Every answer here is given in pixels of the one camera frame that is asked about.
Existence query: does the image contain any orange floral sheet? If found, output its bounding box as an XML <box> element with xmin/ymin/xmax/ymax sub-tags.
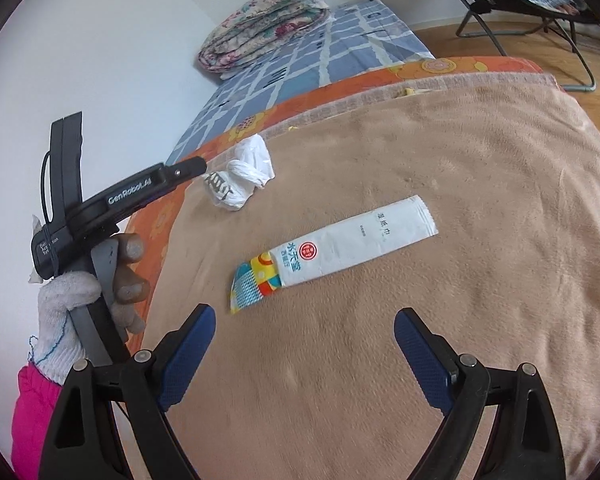
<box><xmin>125</xmin><ymin>56</ymin><xmax>561</xmax><ymax>257</ymax></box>

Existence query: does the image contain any person's left forearm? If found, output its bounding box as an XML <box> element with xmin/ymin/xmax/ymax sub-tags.
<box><xmin>11</xmin><ymin>365</ymin><xmax>64</xmax><ymax>480</ymax></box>

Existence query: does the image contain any beige blanket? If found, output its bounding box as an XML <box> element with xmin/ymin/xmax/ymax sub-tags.
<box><xmin>130</xmin><ymin>72</ymin><xmax>600</xmax><ymax>480</ymax></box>

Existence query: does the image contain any folded floral quilt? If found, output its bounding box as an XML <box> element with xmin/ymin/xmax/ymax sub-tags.
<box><xmin>197</xmin><ymin>0</ymin><xmax>331</xmax><ymax>81</ymax></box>

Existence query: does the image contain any white wet wipe packet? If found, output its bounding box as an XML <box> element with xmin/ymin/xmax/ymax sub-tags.
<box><xmin>228</xmin><ymin>195</ymin><xmax>439</xmax><ymax>315</ymax></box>

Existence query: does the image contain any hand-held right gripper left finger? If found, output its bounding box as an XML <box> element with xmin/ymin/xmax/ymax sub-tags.
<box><xmin>39</xmin><ymin>304</ymin><xmax>217</xmax><ymax>480</ymax></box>

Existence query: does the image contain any black folding chair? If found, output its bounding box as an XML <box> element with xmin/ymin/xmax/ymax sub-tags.
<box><xmin>427</xmin><ymin>0</ymin><xmax>599</xmax><ymax>94</ymax></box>

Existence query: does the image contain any blue checked bed sheet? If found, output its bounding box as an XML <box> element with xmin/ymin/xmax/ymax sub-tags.
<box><xmin>172</xmin><ymin>0</ymin><xmax>436</xmax><ymax>167</ymax></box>

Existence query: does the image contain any black cable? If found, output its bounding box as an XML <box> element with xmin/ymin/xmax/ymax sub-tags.
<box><xmin>40</xmin><ymin>151</ymin><xmax>57</xmax><ymax>226</ymax></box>

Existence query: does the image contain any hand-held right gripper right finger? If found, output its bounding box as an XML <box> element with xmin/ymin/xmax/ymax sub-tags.
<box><xmin>393</xmin><ymin>307</ymin><xmax>567</xmax><ymax>480</ymax></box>

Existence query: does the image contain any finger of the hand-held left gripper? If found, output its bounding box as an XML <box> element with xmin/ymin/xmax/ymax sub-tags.
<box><xmin>152</xmin><ymin>156</ymin><xmax>209</xmax><ymax>187</ymax></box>

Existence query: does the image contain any white printed bag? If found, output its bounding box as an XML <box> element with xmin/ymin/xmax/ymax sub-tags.
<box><xmin>203</xmin><ymin>135</ymin><xmax>276</xmax><ymax>211</ymax></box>

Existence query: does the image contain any person's left hand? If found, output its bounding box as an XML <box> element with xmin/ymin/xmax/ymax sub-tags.
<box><xmin>30</xmin><ymin>232</ymin><xmax>152</xmax><ymax>387</ymax></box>

